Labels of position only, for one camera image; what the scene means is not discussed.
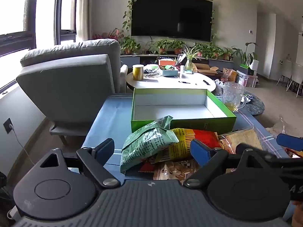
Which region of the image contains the yellow red snack packet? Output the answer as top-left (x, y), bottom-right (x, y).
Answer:
top-left (155, 128), bottom-right (224, 163)

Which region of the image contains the green cardboard box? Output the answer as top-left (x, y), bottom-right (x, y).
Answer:
top-left (131, 88), bottom-right (237, 133)

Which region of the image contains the dark tv cabinet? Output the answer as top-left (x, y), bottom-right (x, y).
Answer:
top-left (119, 52), bottom-right (235, 70)

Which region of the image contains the orange box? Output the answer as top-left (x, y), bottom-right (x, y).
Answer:
top-left (159, 59), bottom-right (177, 67)

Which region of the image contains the black framed window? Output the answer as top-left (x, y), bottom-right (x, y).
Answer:
top-left (0, 0), bottom-right (78, 90)

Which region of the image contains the large leaf plant white pot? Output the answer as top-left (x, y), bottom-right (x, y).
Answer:
top-left (233, 42), bottom-right (259, 70)

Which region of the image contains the glass mug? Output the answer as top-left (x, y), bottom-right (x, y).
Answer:
top-left (221, 82), bottom-right (247, 112)

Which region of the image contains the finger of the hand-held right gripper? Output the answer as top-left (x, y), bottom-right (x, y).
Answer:
top-left (235, 142), bottom-right (303, 171)
top-left (276, 133), bottom-right (303, 152)

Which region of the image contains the red flower decoration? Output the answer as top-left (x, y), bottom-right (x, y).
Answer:
top-left (92, 28), bottom-right (125, 40)

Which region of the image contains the green snack packet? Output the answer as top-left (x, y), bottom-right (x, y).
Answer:
top-left (120, 115), bottom-right (180, 174)

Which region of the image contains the yellow can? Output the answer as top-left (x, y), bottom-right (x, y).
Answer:
top-left (132, 64), bottom-right (144, 81)

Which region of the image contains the clear plastic bag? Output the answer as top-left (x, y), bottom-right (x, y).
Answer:
top-left (265, 116), bottom-right (303, 145)

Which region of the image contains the light blue basket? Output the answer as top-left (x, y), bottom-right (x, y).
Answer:
top-left (162, 69), bottom-right (178, 78)

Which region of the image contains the white coffee table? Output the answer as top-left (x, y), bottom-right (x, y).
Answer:
top-left (126, 68), bottom-right (216, 95)

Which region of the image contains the clear bread packet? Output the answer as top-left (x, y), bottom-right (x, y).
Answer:
top-left (218, 127), bottom-right (264, 154)

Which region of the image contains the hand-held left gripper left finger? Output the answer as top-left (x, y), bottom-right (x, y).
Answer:
top-left (39, 138), bottom-right (120, 190)

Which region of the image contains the clear storage box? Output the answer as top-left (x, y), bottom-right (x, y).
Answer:
top-left (237, 70), bottom-right (258, 88)

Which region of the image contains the blue striped tablecloth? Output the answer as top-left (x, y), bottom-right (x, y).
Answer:
top-left (80, 95), bottom-right (291, 187)

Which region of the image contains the orange plastic bag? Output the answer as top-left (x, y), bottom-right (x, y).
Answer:
top-left (223, 68), bottom-right (237, 83)

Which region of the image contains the red phone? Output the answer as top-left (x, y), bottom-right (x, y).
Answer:
top-left (285, 148), bottom-right (303, 159)

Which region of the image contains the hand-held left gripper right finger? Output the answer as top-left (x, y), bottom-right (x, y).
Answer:
top-left (183, 139), bottom-right (282, 187)

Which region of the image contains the black television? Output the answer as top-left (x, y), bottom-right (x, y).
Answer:
top-left (131, 0), bottom-right (213, 42)

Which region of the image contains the black wall socket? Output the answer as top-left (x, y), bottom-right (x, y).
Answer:
top-left (3, 118), bottom-right (13, 134)

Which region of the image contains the green hanging vine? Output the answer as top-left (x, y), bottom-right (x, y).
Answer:
top-left (122, 0), bottom-right (216, 40)

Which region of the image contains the white dining chair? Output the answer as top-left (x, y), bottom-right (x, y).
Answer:
top-left (287, 63), bottom-right (303, 97)
top-left (277, 60), bottom-right (294, 86)

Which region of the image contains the person's right hand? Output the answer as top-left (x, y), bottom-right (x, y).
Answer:
top-left (292, 201), bottom-right (303, 227)

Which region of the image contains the brown snack packet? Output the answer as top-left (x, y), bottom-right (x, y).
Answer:
top-left (153, 158), bottom-right (204, 186)

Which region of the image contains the row of potted plants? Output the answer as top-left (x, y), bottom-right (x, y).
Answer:
top-left (119, 37), bottom-right (235, 61)

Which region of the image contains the red checkered snack packet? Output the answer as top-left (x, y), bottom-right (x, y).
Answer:
top-left (138, 157), bottom-right (157, 173)

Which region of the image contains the spider plant in glass vase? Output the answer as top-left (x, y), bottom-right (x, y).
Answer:
top-left (181, 46), bottom-right (201, 71)

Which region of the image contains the open cardboard box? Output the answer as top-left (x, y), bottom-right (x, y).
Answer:
top-left (193, 63), bottom-right (219, 76)

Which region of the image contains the pale curtain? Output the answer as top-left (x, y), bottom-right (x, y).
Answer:
top-left (76, 0), bottom-right (91, 42)

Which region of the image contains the white cable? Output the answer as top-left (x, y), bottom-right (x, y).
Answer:
top-left (11, 124), bottom-right (36, 165)

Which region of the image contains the green black box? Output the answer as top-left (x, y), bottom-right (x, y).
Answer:
top-left (239, 64), bottom-right (255, 75)

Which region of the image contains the grey armchair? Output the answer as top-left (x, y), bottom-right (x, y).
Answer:
top-left (16, 39), bottom-right (128, 142)

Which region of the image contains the dark marble round table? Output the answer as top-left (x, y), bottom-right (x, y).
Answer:
top-left (215, 90), bottom-right (265, 116)

